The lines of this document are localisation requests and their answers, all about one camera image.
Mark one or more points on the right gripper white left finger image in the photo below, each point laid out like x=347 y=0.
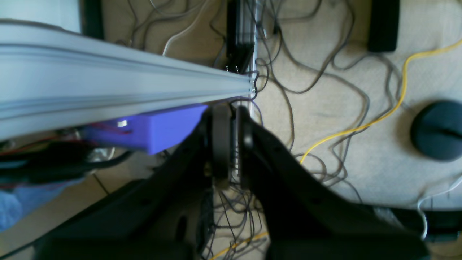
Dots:
x=157 y=219

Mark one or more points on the right gripper white right finger image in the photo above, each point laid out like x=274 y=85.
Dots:
x=306 y=220

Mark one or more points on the purple plastic block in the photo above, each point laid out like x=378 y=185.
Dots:
x=150 y=132

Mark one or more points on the round black stand base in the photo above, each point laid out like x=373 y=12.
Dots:
x=436 y=131

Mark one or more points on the black box on floor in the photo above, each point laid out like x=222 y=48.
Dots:
x=384 y=26

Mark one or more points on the aluminium frame post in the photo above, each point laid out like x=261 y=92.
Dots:
x=53 y=79

